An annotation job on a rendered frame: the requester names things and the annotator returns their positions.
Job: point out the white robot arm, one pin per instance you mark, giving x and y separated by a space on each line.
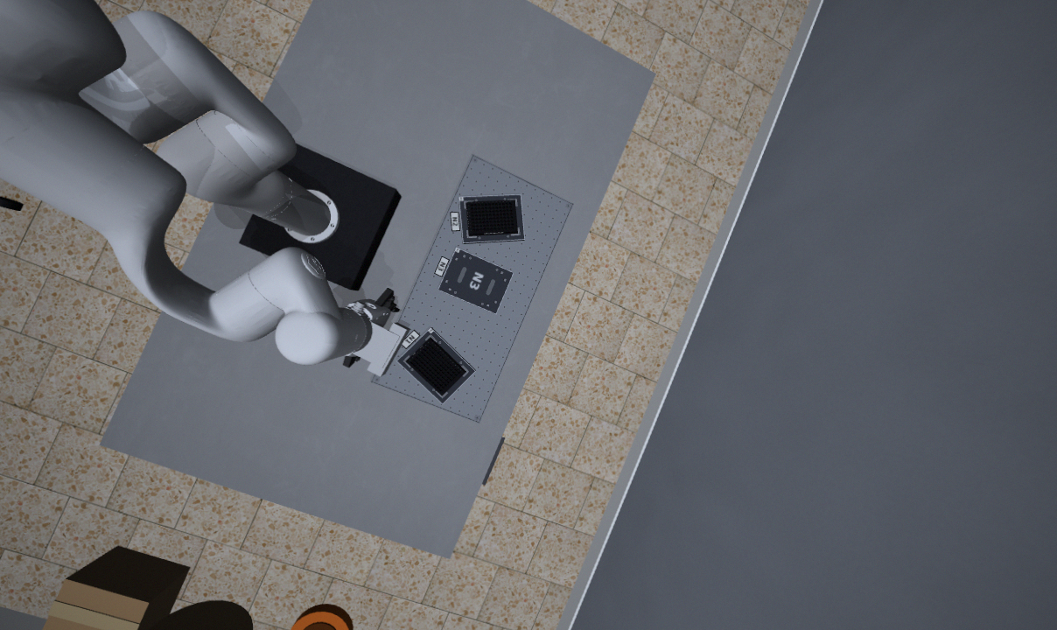
54 58

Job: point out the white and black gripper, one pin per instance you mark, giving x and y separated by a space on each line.
378 312

